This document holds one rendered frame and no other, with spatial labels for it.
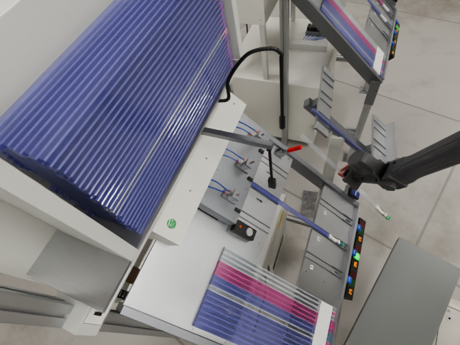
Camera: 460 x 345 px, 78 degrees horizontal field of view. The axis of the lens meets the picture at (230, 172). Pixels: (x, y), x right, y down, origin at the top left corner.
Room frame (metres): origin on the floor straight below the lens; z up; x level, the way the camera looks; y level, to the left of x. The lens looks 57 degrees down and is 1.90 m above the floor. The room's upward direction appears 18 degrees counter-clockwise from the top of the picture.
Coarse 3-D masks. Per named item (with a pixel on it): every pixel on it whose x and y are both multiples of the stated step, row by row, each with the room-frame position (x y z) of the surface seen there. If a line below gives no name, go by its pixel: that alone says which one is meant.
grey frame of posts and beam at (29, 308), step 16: (144, 240) 0.27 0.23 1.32; (0, 288) 0.17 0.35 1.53; (16, 288) 0.18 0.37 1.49; (0, 304) 0.15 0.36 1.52; (16, 304) 0.15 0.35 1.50; (32, 304) 0.15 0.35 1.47; (48, 304) 0.15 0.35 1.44; (64, 304) 0.16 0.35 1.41; (80, 304) 0.16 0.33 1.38; (112, 304) 0.16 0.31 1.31; (0, 320) 0.13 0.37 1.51; (16, 320) 0.13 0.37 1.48; (32, 320) 0.13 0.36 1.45; (48, 320) 0.14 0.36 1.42; (64, 320) 0.14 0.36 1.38; (80, 320) 0.13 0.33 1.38; (112, 320) 0.15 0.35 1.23; (128, 320) 0.15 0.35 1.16; (160, 336) 0.13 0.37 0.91; (176, 336) 0.13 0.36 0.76
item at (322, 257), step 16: (320, 192) 0.46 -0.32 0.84; (336, 192) 0.46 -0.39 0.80; (320, 208) 0.40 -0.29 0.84; (336, 208) 0.40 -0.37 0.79; (352, 208) 0.40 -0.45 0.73; (320, 224) 0.34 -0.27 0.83; (336, 224) 0.34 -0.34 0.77; (320, 240) 0.29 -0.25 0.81; (304, 256) 0.24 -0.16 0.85; (320, 256) 0.24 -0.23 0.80; (336, 256) 0.23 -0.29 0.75; (304, 272) 0.19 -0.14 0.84; (320, 272) 0.19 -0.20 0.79; (304, 288) 0.15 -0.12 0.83; (320, 288) 0.14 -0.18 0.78; (336, 288) 0.13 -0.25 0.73
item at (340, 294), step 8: (360, 208) 0.39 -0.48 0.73; (352, 224) 0.34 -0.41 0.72; (352, 232) 0.30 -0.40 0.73; (352, 240) 0.27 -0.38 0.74; (352, 248) 0.24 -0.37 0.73; (344, 256) 0.23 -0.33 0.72; (344, 264) 0.20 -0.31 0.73; (336, 272) 0.18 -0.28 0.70; (344, 272) 0.17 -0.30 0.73; (344, 280) 0.14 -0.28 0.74; (344, 288) 0.12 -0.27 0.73; (336, 296) 0.10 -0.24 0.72; (336, 304) 0.08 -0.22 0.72; (336, 312) 0.05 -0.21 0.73; (336, 320) 0.03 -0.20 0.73; (336, 328) 0.01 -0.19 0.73
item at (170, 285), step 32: (288, 160) 0.56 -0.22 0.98; (256, 192) 0.45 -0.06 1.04; (192, 224) 0.35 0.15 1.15; (224, 224) 0.35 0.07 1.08; (256, 224) 0.35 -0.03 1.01; (160, 256) 0.28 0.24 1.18; (192, 256) 0.27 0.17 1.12; (256, 256) 0.26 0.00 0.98; (160, 288) 0.21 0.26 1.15; (192, 288) 0.19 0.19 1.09; (192, 320) 0.12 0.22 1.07
